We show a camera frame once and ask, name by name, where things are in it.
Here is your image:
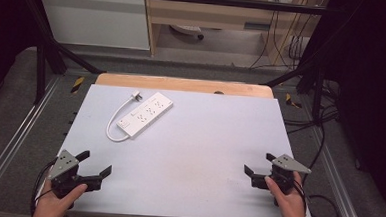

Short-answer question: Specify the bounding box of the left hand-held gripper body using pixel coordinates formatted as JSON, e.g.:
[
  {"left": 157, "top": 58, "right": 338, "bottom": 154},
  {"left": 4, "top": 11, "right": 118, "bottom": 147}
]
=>
[{"left": 45, "top": 148, "right": 92, "bottom": 201}]

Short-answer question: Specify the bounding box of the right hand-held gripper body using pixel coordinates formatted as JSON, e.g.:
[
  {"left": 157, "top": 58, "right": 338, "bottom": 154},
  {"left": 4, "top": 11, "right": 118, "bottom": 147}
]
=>
[{"left": 268, "top": 153, "right": 314, "bottom": 198}]

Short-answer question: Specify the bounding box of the person's right hand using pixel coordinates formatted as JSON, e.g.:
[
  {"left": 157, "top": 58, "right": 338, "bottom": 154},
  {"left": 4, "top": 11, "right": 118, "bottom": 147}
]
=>
[{"left": 261, "top": 169, "right": 316, "bottom": 217}]

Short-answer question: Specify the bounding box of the person's left hand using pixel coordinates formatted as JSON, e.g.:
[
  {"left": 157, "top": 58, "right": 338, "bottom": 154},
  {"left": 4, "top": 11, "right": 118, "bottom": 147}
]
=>
[{"left": 31, "top": 179, "right": 89, "bottom": 217}]

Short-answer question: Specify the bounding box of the white power strip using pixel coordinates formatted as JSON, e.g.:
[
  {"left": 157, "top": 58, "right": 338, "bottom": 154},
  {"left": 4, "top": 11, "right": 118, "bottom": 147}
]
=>
[{"left": 114, "top": 90, "right": 175, "bottom": 141}]

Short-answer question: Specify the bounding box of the wooden table board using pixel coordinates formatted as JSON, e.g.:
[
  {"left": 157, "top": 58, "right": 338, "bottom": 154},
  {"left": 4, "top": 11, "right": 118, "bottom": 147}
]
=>
[{"left": 94, "top": 71, "right": 276, "bottom": 100}]

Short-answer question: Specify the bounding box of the black curtain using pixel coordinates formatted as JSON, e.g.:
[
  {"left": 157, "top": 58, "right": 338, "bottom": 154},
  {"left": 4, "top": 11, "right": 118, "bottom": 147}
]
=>
[
  {"left": 0, "top": 0, "right": 42, "bottom": 109},
  {"left": 312, "top": 0, "right": 386, "bottom": 213}
]

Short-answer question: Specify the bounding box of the white cabinet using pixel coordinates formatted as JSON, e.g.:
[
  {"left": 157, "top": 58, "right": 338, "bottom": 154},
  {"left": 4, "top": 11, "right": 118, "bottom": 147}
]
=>
[{"left": 35, "top": 0, "right": 154, "bottom": 51}]

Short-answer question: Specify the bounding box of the office chair base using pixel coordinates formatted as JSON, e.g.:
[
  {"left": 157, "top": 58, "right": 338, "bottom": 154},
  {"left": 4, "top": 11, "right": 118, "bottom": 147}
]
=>
[{"left": 169, "top": 23, "right": 206, "bottom": 41}]

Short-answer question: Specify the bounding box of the wooden desk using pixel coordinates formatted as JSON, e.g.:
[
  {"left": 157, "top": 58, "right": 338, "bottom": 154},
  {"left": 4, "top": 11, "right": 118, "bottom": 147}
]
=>
[{"left": 140, "top": 0, "right": 325, "bottom": 67}]

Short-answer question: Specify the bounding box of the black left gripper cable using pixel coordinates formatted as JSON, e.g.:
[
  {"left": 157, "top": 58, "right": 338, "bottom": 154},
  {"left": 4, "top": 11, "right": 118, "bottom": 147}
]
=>
[{"left": 29, "top": 158, "right": 58, "bottom": 217}]

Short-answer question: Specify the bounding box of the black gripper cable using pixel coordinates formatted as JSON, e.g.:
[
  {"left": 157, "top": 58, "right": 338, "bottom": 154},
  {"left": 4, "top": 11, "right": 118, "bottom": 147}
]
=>
[
  {"left": 291, "top": 120, "right": 345, "bottom": 217},
  {"left": 29, "top": 158, "right": 58, "bottom": 217}
]

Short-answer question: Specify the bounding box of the white power cable with plug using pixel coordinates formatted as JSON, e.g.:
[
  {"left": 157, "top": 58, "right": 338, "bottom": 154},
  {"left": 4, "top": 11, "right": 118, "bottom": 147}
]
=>
[{"left": 104, "top": 89, "right": 143, "bottom": 145}]

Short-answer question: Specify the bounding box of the aluminium floor rail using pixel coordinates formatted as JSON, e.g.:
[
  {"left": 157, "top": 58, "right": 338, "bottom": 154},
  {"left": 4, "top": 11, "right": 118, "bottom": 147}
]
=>
[
  {"left": 303, "top": 123, "right": 372, "bottom": 217},
  {"left": 0, "top": 73, "right": 60, "bottom": 210}
]

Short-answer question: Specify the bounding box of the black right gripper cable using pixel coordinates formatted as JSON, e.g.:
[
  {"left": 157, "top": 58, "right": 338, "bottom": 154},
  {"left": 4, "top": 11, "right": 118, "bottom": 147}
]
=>
[{"left": 291, "top": 120, "right": 345, "bottom": 217}]

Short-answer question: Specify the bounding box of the bundle of black cables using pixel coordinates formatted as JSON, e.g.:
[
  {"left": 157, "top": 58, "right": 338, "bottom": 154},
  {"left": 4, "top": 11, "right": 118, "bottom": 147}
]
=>
[{"left": 246, "top": 1, "right": 346, "bottom": 129}]

